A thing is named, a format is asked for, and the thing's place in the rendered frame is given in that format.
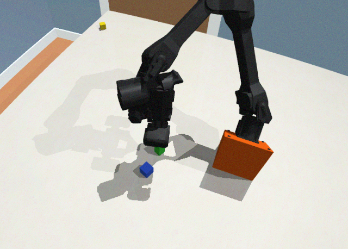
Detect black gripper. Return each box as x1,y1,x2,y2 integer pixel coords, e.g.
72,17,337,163
143,90,175,148

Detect blue cube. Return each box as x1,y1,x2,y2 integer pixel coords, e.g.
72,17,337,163
140,162,153,178

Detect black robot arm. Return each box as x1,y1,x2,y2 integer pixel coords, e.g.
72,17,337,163
116,0,272,144

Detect small yellow block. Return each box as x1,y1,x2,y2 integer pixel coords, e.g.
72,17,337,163
100,22,106,30

